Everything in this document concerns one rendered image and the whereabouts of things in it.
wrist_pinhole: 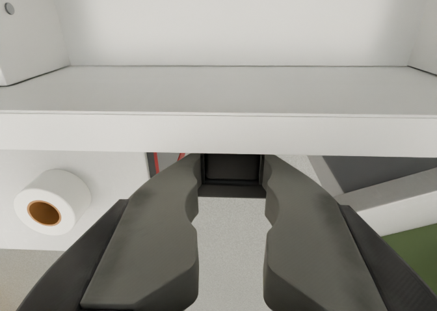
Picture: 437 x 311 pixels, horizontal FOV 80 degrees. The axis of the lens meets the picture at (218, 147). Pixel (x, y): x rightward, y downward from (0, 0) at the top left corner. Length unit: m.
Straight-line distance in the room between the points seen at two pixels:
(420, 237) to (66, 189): 0.42
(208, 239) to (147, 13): 1.38
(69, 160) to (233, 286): 1.54
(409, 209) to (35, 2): 0.41
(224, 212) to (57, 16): 1.23
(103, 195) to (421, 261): 0.38
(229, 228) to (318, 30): 1.30
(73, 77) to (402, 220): 0.38
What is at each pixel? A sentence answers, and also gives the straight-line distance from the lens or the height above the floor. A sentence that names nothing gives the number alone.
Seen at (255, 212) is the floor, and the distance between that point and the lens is 1.36.
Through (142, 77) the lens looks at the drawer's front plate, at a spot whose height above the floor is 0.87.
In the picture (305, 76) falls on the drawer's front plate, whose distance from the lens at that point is 0.16.
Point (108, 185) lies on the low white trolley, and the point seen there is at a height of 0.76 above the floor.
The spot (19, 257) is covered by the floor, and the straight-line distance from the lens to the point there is 2.08.
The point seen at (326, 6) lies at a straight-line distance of 0.19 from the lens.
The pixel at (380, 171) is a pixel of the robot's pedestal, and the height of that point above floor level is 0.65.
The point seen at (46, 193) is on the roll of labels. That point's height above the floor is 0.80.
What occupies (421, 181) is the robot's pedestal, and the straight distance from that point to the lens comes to 0.41.
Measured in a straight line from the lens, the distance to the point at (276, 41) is 0.19.
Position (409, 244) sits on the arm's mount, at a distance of 0.41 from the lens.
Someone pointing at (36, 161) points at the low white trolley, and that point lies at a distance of 0.38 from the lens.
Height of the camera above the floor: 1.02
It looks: 62 degrees down
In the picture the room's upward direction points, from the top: 174 degrees counter-clockwise
